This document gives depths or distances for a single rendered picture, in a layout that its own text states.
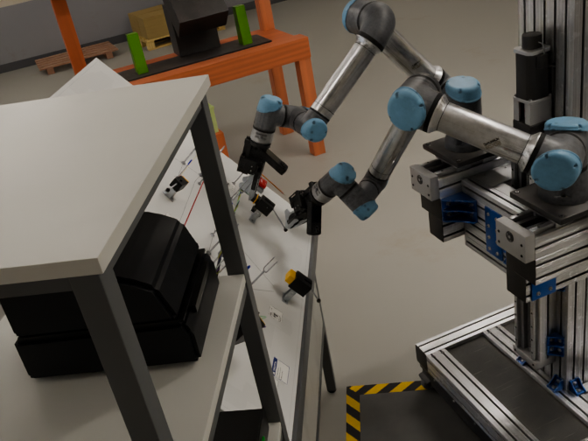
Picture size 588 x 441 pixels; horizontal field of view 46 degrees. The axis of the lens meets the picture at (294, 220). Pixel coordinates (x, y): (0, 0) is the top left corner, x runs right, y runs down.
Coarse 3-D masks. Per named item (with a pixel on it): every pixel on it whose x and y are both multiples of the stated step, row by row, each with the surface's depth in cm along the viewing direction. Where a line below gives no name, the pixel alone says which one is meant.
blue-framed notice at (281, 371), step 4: (276, 360) 193; (280, 360) 194; (272, 364) 190; (276, 364) 191; (280, 364) 192; (284, 364) 194; (272, 368) 189; (276, 368) 190; (280, 368) 191; (284, 368) 192; (288, 368) 194; (276, 372) 189; (280, 372) 190; (284, 372) 191; (288, 372) 192; (276, 376) 188; (280, 376) 189; (284, 376) 190; (288, 376) 191; (280, 380) 188; (284, 380) 189
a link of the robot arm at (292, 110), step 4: (284, 104) 224; (288, 108) 223; (292, 108) 224; (296, 108) 223; (300, 108) 223; (304, 108) 226; (308, 108) 227; (288, 112) 222; (292, 112) 222; (296, 112) 221; (300, 112) 220; (288, 116) 222; (292, 116) 221; (284, 120) 222; (288, 120) 223; (292, 120) 220; (284, 124) 224; (288, 124) 224; (292, 124) 220; (292, 128) 222
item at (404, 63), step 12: (360, 0) 220; (372, 0) 218; (348, 12) 221; (360, 12) 214; (348, 24) 223; (396, 36) 227; (384, 48) 228; (396, 48) 228; (408, 48) 230; (396, 60) 231; (408, 60) 231; (420, 60) 233; (408, 72) 235; (420, 72) 235; (432, 72) 237; (444, 72) 240
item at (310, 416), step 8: (304, 400) 221; (312, 400) 238; (304, 408) 219; (312, 408) 236; (304, 416) 217; (312, 416) 233; (304, 424) 215; (312, 424) 231; (304, 432) 214; (312, 432) 229; (304, 440) 212; (312, 440) 227
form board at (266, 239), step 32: (96, 64) 243; (224, 160) 258; (160, 192) 213; (192, 192) 226; (256, 192) 257; (192, 224) 213; (256, 224) 240; (256, 256) 225; (288, 256) 239; (256, 288) 212; (288, 288) 224; (288, 320) 211; (288, 352) 199; (288, 384) 189; (288, 416) 179
